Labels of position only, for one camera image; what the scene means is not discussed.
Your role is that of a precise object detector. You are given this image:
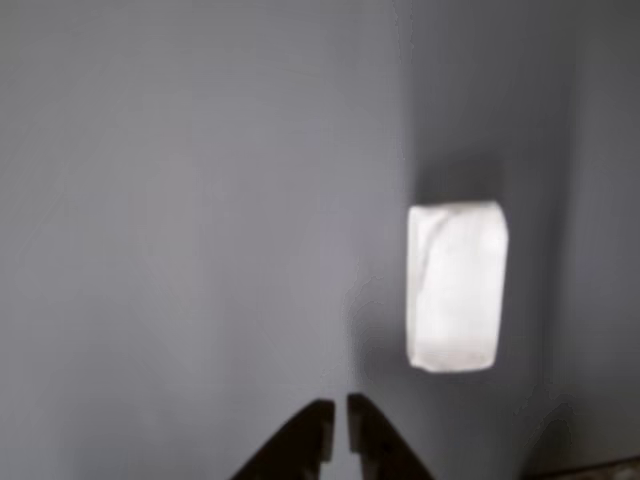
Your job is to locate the grey table mat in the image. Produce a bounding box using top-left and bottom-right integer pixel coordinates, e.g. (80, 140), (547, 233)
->
(0, 0), (640, 480)

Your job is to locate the white block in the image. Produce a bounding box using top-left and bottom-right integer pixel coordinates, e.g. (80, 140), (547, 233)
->
(405, 199), (510, 375)

